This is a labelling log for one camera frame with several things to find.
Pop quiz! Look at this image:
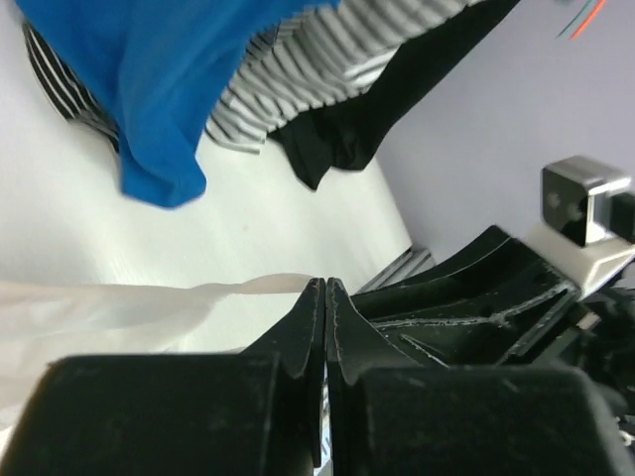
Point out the orange hanger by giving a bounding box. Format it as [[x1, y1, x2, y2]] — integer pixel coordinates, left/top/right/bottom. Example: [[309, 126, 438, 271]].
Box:
[[570, 0, 606, 40]]

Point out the black tank top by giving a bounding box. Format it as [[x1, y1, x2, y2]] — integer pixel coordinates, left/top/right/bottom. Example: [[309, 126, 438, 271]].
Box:
[[269, 0, 517, 190]]

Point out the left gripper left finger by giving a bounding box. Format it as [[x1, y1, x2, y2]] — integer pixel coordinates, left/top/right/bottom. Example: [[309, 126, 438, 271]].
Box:
[[9, 279, 325, 475]]

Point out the white striped tank top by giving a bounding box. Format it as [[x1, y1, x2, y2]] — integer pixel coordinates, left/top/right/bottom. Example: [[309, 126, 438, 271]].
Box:
[[205, 0, 473, 154]]

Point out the dark striped tank top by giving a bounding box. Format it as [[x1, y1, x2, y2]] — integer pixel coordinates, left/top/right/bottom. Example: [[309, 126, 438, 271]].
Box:
[[22, 22, 119, 153]]

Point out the teal hanger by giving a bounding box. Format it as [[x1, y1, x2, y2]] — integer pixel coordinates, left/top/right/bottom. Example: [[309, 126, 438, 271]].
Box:
[[558, 0, 597, 39]]

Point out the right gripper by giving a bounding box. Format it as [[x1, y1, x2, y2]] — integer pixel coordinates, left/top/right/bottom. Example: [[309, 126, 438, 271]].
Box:
[[349, 225, 634, 367]]

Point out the blue tank top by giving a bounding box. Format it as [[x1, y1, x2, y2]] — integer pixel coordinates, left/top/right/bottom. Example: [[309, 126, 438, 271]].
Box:
[[17, 1, 318, 208]]

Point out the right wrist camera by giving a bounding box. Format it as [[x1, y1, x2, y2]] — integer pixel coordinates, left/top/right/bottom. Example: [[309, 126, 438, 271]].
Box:
[[524, 156, 634, 298]]

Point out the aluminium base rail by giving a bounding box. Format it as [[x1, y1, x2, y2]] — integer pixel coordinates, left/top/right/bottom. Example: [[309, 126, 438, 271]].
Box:
[[358, 248, 436, 294]]

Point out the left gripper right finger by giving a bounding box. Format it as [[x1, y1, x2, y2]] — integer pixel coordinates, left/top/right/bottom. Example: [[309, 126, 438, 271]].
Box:
[[325, 279, 634, 475]]

